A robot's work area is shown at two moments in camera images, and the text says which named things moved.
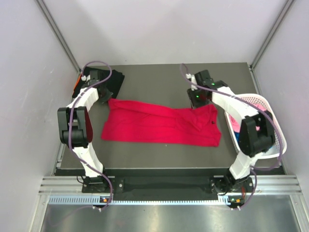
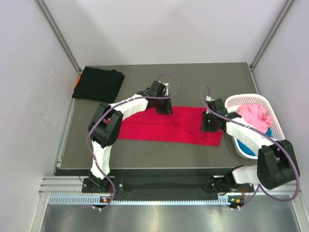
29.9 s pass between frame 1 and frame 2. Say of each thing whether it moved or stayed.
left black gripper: moved
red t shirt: stayed
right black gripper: moved
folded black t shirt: stayed
